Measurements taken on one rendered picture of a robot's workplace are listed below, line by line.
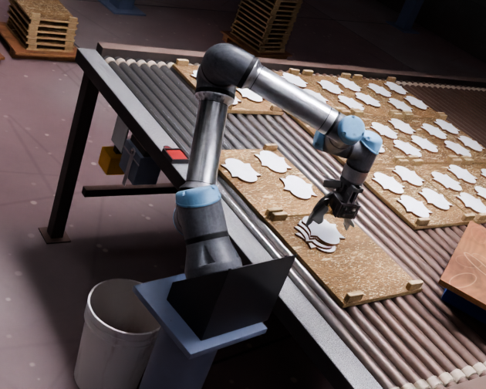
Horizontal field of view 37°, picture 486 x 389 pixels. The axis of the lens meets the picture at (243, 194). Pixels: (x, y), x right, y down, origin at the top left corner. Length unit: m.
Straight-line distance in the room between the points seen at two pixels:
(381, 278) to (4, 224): 1.93
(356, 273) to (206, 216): 0.61
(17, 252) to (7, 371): 0.71
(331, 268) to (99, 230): 1.70
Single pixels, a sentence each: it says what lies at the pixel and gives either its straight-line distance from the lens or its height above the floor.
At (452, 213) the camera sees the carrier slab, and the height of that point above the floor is 0.94.
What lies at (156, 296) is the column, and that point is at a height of 0.87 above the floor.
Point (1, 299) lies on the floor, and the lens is 3.15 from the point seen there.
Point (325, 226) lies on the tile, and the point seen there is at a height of 0.97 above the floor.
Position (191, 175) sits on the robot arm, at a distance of 2.02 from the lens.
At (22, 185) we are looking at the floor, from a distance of 3.86.
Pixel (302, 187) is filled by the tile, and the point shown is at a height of 0.94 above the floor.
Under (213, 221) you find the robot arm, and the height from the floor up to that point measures 1.12.
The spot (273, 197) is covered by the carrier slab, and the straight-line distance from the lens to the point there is 2.45.
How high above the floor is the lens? 2.08
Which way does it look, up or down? 29 degrees down
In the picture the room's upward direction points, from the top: 21 degrees clockwise
